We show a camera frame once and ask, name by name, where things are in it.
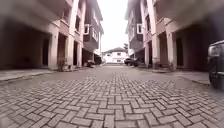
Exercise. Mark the white house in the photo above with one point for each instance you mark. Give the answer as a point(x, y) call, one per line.
point(115, 56)

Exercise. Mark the dark parked car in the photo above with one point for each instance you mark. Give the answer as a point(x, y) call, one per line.
point(131, 62)

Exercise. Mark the dark brown building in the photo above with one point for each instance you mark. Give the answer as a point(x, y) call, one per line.
point(135, 40)
point(90, 40)

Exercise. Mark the brick paved road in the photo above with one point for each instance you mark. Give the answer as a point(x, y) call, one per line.
point(110, 100)

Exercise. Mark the pink multi-storey building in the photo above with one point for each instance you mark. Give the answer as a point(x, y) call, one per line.
point(53, 46)
point(155, 43)

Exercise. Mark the bush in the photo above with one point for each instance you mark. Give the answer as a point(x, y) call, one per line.
point(61, 65)

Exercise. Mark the dark vehicle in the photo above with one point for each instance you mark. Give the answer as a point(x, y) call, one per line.
point(216, 66)

